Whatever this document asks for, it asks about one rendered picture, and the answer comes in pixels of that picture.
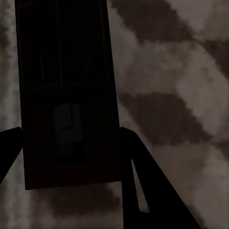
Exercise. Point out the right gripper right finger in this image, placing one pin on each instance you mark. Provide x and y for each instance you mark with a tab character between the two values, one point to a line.
167	210

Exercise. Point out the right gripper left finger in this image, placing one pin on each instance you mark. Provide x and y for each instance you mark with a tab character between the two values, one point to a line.
10	147

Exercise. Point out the mousetrap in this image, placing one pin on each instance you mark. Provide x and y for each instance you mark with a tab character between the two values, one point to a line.
69	114

